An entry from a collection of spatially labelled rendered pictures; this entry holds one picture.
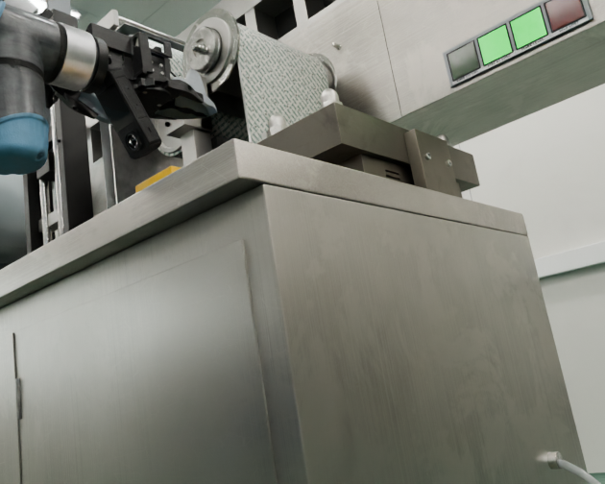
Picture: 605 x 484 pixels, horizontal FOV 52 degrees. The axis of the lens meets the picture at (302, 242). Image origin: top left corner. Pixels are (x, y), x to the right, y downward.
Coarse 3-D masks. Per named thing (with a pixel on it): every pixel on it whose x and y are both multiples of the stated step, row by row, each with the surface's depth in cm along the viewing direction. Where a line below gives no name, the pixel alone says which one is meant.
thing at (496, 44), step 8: (496, 32) 106; (504, 32) 106; (480, 40) 108; (488, 40) 107; (496, 40) 106; (504, 40) 105; (480, 48) 108; (488, 48) 107; (496, 48) 106; (504, 48) 105; (488, 56) 107; (496, 56) 106
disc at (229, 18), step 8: (208, 16) 107; (216, 16) 106; (224, 16) 104; (232, 16) 103; (232, 24) 103; (192, 32) 110; (232, 32) 103; (232, 40) 102; (184, 48) 111; (232, 48) 102; (184, 56) 111; (232, 56) 102; (184, 64) 111; (232, 64) 102; (184, 72) 111; (224, 72) 103; (216, 80) 105; (224, 80) 103; (208, 88) 106; (216, 88) 104
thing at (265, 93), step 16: (240, 64) 102; (240, 80) 101; (256, 80) 104; (272, 80) 107; (288, 80) 111; (256, 96) 103; (272, 96) 106; (288, 96) 109; (304, 96) 113; (320, 96) 117; (256, 112) 101; (272, 112) 104; (288, 112) 108; (304, 112) 112; (256, 128) 100
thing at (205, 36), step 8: (200, 32) 105; (208, 32) 104; (216, 32) 104; (192, 40) 106; (200, 40) 106; (208, 40) 103; (216, 40) 103; (208, 48) 103; (216, 48) 103; (192, 56) 106; (200, 56) 105; (208, 56) 103; (216, 56) 104; (192, 64) 106; (200, 64) 105; (208, 64) 104; (200, 72) 107
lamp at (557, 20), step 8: (552, 0) 100; (560, 0) 100; (568, 0) 99; (576, 0) 98; (552, 8) 100; (560, 8) 99; (568, 8) 99; (576, 8) 98; (552, 16) 100; (560, 16) 99; (568, 16) 99; (576, 16) 98; (552, 24) 100; (560, 24) 99
